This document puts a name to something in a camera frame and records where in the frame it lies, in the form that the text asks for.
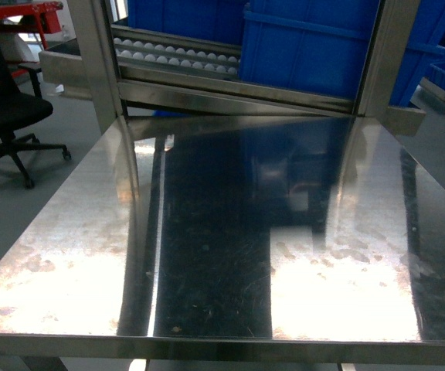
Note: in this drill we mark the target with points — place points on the blue plastic crate behind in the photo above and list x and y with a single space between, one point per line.
217 21

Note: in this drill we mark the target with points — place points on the large blue plastic crate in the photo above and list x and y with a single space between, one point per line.
320 46

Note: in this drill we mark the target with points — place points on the black office chair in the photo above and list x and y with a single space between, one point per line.
19 110

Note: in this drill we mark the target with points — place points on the steel roller rack frame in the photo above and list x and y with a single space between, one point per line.
89 68

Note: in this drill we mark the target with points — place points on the red metal frame table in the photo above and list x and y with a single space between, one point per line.
39 17

